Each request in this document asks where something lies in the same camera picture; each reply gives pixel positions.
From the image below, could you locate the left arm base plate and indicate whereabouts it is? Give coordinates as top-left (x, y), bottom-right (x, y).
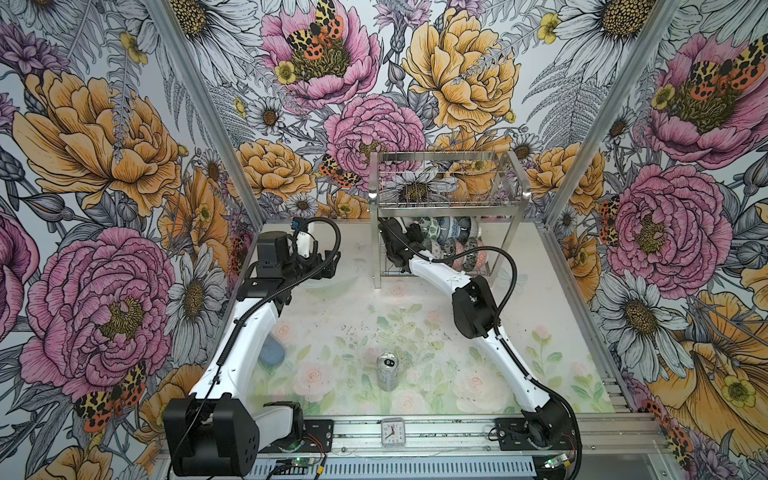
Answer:
top-left (261, 419), bottom-right (335, 454)

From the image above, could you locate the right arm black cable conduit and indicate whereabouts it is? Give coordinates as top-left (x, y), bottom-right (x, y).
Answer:
top-left (377, 217), bottom-right (583, 480)

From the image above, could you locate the purple glass bowl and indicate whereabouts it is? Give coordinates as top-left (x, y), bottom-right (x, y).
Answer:
top-left (401, 217), bottom-right (423, 241)

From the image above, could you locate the steel two-tier dish rack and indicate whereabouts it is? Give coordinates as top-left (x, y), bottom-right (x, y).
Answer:
top-left (368, 150), bottom-right (532, 289)

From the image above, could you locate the dark speckled pattern bowl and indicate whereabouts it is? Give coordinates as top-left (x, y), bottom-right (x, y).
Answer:
top-left (463, 237), bottom-right (487, 271)

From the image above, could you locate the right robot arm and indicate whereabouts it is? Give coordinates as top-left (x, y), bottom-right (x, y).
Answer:
top-left (378, 218), bottom-right (582, 450)

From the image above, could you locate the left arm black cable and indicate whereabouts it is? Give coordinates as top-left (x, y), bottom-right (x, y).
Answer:
top-left (164, 217), bottom-right (343, 480)

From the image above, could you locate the green leaf pattern bowl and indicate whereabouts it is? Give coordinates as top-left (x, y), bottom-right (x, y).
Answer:
top-left (418, 217), bottom-right (441, 242)

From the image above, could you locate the dark grey petal bowl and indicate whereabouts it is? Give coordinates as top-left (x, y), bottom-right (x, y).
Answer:
top-left (457, 216), bottom-right (480, 244)

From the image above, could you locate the blue floral bowl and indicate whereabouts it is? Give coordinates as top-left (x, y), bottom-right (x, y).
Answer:
top-left (437, 216), bottom-right (461, 245)

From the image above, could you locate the aluminium front rail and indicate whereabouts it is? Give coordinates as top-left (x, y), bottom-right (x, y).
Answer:
top-left (223, 404), bottom-right (670, 458)

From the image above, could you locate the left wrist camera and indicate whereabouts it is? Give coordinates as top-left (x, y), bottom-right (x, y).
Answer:
top-left (291, 218), bottom-right (316, 260)

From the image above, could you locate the silver drink can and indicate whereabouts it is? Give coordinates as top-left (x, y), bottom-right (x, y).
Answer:
top-left (376, 352), bottom-right (400, 392)

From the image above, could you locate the small white clock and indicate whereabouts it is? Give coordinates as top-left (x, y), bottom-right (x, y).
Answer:
top-left (380, 418), bottom-right (406, 448)

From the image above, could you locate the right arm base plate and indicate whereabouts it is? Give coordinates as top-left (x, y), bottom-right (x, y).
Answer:
top-left (486, 417), bottom-right (578, 452)

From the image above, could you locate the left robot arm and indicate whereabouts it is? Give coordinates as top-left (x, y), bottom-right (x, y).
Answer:
top-left (162, 226), bottom-right (341, 478)

